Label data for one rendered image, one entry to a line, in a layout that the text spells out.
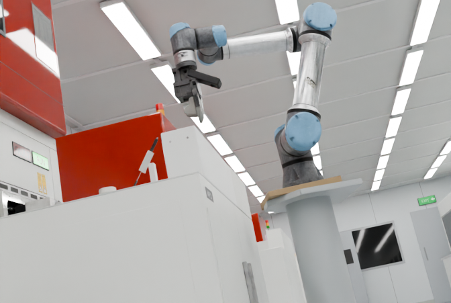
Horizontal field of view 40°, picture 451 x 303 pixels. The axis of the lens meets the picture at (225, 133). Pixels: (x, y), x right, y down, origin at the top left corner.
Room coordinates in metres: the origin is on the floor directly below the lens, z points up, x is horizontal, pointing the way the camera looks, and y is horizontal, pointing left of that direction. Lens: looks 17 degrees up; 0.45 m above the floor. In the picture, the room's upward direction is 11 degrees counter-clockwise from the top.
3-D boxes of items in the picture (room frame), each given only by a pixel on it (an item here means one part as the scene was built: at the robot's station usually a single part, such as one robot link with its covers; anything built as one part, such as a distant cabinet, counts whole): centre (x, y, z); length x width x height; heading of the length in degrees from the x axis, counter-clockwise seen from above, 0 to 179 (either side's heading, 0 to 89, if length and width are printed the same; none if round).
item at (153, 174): (2.16, 0.30, 1.03); 0.06 x 0.04 x 0.13; 83
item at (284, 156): (2.14, -0.23, 1.01); 0.13 x 0.12 x 0.14; 8
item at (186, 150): (1.82, 0.09, 0.89); 0.55 x 0.09 x 0.14; 173
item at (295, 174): (2.15, -0.23, 0.90); 0.15 x 0.15 x 0.10
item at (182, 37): (1.95, 0.08, 1.41); 0.09 x 0.08 x 0.11; 98
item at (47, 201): (1.81, 0.59, 0.89); 0.08 x 0.03 x 0.03; 83
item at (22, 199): (1.94, 0.65, 0.89); 0.44 x 0.02 x 0.10; 173
